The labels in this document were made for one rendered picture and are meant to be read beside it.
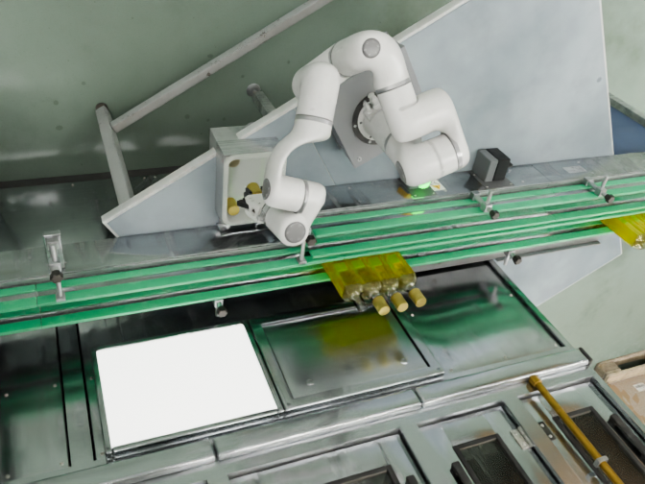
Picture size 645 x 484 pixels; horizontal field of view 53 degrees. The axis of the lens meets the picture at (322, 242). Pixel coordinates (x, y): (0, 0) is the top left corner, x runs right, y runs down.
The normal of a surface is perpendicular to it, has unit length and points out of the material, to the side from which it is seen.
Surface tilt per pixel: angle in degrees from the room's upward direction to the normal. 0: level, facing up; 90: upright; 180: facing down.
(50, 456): 90
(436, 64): 0
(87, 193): 90
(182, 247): 90
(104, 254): 90
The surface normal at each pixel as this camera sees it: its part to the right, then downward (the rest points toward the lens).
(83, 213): 0.12, -0.80
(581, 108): 0.36, 0.59
